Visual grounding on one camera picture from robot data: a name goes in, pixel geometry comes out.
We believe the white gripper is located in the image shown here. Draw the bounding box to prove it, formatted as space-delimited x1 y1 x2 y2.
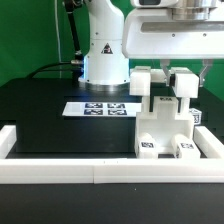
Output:
122 0 224 87

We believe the white chair seat part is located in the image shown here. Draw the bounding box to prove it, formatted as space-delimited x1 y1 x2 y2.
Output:
135 96 194 157

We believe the white chair back part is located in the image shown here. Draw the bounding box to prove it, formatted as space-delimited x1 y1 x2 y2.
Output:
129 66 199 98

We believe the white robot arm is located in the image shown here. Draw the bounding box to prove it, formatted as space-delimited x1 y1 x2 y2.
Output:
63 0 224 86

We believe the white tagged cube far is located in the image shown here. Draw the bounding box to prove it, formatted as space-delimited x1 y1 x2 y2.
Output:
189 108 202 125

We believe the white marker sheet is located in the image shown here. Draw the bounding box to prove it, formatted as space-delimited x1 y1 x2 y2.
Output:
62 102 141 117

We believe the white U-shaped fence frame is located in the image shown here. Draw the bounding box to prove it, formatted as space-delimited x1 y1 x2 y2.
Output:
0 125 224 184

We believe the white hanging cable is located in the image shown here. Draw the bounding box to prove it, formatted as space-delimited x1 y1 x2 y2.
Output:
54 0 63 79

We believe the black cable on table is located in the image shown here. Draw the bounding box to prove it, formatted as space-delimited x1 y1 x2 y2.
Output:
26 61 84 80

